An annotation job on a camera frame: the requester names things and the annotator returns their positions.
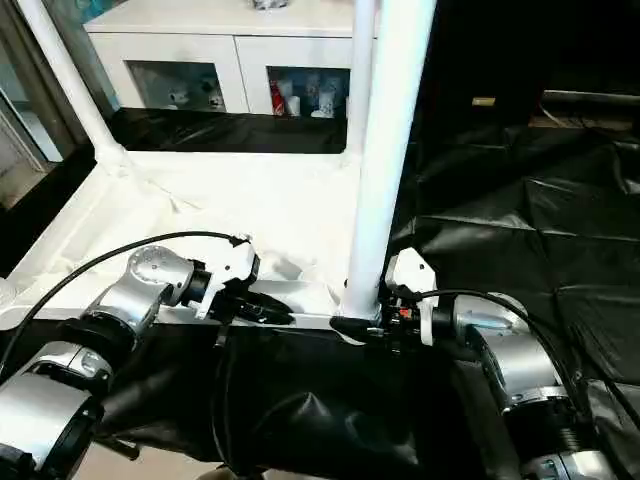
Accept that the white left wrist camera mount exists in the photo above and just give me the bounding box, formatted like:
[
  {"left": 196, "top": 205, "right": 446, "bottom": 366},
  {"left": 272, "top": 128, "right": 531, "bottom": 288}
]
[{"left": 188, "top": 234, "right": 261, "bottom": 322}]

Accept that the white plastic table leg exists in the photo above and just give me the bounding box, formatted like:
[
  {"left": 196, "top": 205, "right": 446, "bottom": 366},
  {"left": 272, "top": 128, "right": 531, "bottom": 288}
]
[
  {"left": 347, "top": 0, "right": 377, "bottom": 157},
  {"left": 341, "top": 0, "right": 439, "bottom": 322},
  {"left": 18, "top": 0, "right": 130, "bottom": 175}
]

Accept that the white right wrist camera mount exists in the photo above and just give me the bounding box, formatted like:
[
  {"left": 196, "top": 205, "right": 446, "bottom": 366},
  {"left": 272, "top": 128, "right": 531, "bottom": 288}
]
[{"left": 384, "top": 247, "right": 440, "bottom": 347}]

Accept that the black speaker with gold label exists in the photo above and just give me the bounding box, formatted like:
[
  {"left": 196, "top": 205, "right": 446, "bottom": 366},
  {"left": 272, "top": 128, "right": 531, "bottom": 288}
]
[{"left": 424, "top": 0, "right": 640, "bottom": 126}]

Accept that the white plastic table top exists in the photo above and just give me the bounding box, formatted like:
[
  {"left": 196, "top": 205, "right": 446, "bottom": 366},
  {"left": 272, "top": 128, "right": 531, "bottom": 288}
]
[{"left": 0, "top": 149, "right": 382, "bottom": 347}]

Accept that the black folding table frame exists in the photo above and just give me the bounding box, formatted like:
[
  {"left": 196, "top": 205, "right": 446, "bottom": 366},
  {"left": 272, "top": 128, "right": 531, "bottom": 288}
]
[{"left": 94, "top": 432, "right": 142, "bottom": 462}]

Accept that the dark low bench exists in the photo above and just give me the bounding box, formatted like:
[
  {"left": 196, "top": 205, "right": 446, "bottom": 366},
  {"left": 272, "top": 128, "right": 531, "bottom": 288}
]
[{"left": 537, "top": 88, "right": 640, "bottom": 130}]

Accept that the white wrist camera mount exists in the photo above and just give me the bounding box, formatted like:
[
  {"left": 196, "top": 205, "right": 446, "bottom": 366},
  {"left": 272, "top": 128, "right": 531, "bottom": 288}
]
[
  {"left": 384, "top": 247, "right": 440, "bottom": 347},
  {"left": 188, "top": 234, "right": 261, "bottom": 322}
]

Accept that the white glass-door cabinet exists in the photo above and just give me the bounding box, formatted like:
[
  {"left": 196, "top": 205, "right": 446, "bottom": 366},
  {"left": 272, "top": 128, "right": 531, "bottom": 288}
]
[{"left": 82, "top": 0, "right": 381, "bottom": 120}]

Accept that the black mat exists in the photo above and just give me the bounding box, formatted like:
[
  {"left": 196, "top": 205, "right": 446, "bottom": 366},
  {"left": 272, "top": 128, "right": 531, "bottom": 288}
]
[{"left": 0, "top": 107, "right": 640, "bottom": 480}]

